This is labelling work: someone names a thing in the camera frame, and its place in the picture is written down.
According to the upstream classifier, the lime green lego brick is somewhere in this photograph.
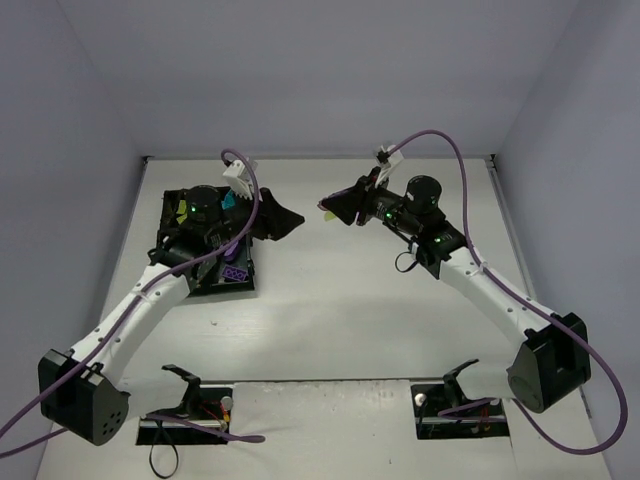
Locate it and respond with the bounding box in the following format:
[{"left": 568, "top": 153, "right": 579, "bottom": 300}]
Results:
[{"left": 175, "top": 200, "right": 189, "bottom": 225}]

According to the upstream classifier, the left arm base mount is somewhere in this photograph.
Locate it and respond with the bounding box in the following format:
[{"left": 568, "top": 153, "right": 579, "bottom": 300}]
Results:
[{"left": 135, "top": 384, "right": 234, "bottom": 446}]

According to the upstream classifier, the purple round paw lego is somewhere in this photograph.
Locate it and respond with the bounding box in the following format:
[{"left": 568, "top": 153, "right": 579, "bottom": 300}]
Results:
[{"left": 223, "top": 241, "right": 243, "bottom": 263}]

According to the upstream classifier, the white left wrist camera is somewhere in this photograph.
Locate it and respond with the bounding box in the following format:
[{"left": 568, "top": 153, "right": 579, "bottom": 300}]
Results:
[{"left": 223, "top": 160, "right": 257, "bottom": 200}]

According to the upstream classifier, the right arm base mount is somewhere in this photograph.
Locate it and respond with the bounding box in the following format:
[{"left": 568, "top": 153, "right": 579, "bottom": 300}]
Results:
[{"left": 410, "top": 360, "right": 510, "bottom": 440}]

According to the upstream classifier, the teal 2x4 lego brick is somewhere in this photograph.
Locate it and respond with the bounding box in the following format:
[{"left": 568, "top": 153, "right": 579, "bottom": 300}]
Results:
[{"left": 221, "top": 189, "right": 237, "bottom": 211}]

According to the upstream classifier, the black four-compartment bin tray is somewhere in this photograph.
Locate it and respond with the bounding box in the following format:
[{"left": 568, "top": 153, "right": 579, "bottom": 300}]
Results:
[{"left": 148, "top": 185, "right": 255, "bottom": 297}]

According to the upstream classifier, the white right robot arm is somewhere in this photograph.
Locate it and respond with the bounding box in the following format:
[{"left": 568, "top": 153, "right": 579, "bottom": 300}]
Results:
[{"left": 319, "top": 167, "right": 591, "bottom": 413}]

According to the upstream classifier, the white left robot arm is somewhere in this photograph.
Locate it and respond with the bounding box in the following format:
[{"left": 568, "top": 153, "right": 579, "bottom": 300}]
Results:
[{"left": 38, "top": 185, "right": 305, "bottom": 446}]

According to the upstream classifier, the purple 2x4 lego brick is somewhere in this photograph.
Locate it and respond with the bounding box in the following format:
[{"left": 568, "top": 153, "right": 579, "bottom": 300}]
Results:
[{"left": 220, "top": 265, "right": 250, "bottom": 282}]

